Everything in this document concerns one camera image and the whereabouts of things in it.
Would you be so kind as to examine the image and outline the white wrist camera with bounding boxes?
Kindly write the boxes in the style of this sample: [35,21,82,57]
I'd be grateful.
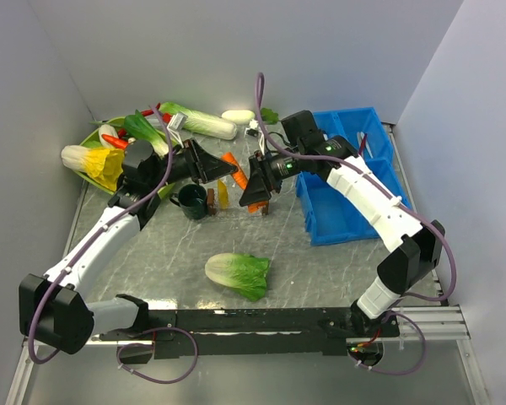
[167,112,187,147]
[245,119,266,154]

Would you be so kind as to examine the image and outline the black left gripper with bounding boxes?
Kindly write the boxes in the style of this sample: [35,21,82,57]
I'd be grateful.
[147,138,238,191]

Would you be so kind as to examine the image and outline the yellow napa cabbage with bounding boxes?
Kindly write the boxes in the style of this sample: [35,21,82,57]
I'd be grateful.
[61,145,125,192]

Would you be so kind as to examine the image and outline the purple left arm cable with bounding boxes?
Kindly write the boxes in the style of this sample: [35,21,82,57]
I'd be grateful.
[27,105,174,365]

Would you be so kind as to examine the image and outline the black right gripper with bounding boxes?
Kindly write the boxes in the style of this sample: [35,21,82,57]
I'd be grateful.
[240,145,305,207]

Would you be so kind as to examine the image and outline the long green napa cabbage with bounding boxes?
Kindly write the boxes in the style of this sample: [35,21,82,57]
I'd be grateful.
[159,102,237,140]

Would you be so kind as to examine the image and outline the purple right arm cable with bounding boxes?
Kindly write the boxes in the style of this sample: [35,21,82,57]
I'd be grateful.
[253,72,457,303]

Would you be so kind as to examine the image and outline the red chili pepper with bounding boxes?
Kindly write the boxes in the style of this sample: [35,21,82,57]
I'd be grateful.
[141,103,161,116]

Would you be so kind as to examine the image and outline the green radish leaf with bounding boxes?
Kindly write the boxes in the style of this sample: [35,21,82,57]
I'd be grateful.
[261,107,279,125]

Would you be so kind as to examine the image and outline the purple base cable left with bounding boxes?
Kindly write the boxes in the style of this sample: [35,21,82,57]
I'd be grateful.
[116,325,201,385]

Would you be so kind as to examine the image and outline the light green tray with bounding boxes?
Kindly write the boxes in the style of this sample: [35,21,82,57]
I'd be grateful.
[74,116,174,199]

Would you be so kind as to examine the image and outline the green bok choy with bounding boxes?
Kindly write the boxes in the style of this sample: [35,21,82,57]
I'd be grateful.
[123,111,169,157]

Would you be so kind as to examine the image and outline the white toothbrush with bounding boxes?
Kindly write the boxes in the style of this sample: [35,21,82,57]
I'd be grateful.
[357,132,368,156]

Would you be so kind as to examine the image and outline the clear acrylic holder brown ends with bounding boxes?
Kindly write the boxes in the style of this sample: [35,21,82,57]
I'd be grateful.
[206,187,271,217]

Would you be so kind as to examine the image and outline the orange carrot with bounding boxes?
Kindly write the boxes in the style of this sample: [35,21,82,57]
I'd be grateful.
[101,134,129,150]

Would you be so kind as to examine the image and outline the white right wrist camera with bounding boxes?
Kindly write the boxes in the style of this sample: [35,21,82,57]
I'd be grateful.
[245,119,266,154]

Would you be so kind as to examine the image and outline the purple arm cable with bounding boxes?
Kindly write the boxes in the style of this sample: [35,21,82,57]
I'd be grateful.
[253,72,457,303]
[27,105,174,365]

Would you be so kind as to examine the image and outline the dark green mug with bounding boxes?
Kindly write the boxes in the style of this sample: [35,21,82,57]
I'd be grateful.
[170,184,208,220]

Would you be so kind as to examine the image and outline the green napa cabbage front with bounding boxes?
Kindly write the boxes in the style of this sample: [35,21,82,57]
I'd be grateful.
[204,253,271,301]

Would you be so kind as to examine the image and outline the white radish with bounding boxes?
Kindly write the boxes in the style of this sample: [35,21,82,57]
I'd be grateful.
[221,110,256,126]

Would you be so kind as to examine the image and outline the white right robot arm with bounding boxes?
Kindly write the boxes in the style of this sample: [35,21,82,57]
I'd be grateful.
[240,111,444,337]

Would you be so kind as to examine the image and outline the blue four-compartment bin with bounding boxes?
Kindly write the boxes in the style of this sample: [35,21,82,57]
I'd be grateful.
[295,107,412,246]

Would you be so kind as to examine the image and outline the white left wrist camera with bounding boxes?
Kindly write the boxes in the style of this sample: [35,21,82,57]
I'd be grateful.
[167,112,187,147]

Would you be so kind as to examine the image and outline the aluminium frame rail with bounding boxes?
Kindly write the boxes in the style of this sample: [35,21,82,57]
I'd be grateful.
[7,306,489,404]

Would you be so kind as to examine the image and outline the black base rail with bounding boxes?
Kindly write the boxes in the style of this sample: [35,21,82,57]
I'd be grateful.
[100,307,400,359]

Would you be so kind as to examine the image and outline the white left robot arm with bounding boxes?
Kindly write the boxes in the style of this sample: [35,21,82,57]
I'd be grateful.
[19,139,237,354]

